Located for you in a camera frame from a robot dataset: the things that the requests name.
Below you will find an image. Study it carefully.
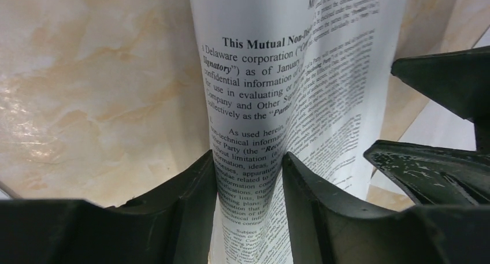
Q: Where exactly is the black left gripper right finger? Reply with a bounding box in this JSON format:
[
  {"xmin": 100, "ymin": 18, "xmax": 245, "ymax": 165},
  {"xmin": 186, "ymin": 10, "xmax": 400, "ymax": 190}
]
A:
[{"xmin": 282, "ymin": 153, "xmax": 489, "ymax": 263}]

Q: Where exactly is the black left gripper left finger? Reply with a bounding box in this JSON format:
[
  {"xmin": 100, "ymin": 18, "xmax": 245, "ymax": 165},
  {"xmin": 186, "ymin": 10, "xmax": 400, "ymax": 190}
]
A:
[{"xmin": 1, "ymin": 152, "xmax": 217, "ymax": 263}]

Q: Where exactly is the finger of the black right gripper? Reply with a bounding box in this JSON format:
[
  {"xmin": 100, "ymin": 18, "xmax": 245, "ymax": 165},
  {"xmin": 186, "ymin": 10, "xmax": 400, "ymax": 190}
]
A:
[
  {"xmin": 391, "ymin": 46, "xmax": 489, "ymax": 151},
  {"xmin": 363, "ymin": 140, "xmax": 489, "ymax": 206}
]

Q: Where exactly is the white printed paper stack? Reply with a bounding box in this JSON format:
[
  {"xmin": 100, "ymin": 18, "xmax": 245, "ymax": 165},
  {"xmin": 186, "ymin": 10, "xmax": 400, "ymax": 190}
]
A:
[{"xmin": 368, "ymin": 28, "xmax": 489, "ymax": 198}]

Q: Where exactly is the white printed paper sheet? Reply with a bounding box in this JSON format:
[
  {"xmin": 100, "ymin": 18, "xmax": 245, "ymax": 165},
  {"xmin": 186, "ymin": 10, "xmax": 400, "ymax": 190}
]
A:
[{"xmin": 190, "ymin": 0, "xmax": 406, "ymax": 263}]

